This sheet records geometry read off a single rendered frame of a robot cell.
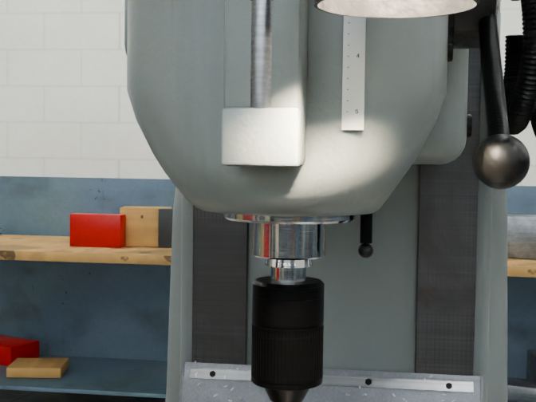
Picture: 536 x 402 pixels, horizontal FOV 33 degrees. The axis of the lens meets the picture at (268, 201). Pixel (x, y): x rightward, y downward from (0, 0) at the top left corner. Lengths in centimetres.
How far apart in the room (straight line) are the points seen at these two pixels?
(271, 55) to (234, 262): 53
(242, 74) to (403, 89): 9
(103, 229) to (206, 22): 396
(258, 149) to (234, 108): 2
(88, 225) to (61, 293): 80
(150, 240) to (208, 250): 351
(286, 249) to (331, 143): 10
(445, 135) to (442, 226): 28
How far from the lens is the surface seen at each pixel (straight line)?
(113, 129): 504
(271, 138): 46
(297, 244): 57
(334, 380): 98
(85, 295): 513
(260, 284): 58
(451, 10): 43
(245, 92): 46
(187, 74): 51
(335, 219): 56
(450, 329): 97
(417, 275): 96
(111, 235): 444
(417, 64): 51
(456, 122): 69
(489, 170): 49
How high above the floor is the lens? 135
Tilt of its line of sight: 3 degrees down
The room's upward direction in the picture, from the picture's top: 1 degrees clockwise
